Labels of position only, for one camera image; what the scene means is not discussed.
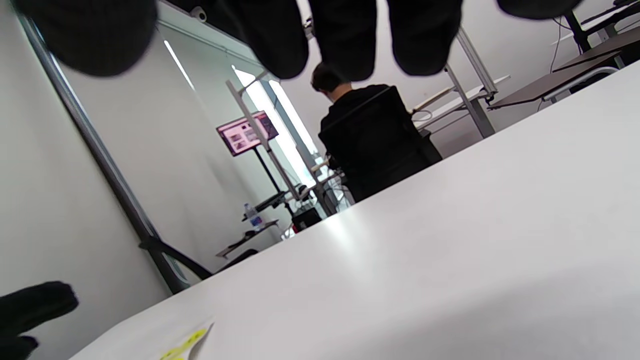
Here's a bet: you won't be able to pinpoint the person's left hand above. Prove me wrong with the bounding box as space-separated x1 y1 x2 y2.
0 281 80 360

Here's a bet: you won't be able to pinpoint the person's right hand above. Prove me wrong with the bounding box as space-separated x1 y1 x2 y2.
10 0 586 82

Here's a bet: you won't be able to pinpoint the yellow smiley sticker sheet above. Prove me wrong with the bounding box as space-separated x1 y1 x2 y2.
160 320 216 360

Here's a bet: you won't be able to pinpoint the white work desk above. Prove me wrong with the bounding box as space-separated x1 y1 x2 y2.
412 75 511 132

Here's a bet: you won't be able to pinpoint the pink screen monitor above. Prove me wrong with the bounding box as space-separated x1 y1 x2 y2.
216 110 280 157

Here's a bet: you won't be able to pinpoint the black monitor stand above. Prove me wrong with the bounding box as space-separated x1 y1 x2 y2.
242 146 301 223

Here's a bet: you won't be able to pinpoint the black computer tower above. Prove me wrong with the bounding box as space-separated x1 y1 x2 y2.
292 207 322 233

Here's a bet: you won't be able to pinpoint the clear water bottle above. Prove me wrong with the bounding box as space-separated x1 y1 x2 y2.
243 202 264 231

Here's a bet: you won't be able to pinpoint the brown top white side table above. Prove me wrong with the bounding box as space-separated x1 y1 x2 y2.
552 30 640 73
216 220 280 258

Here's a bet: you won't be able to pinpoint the white wire side carts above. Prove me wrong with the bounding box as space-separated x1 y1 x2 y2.
487 52 621 112

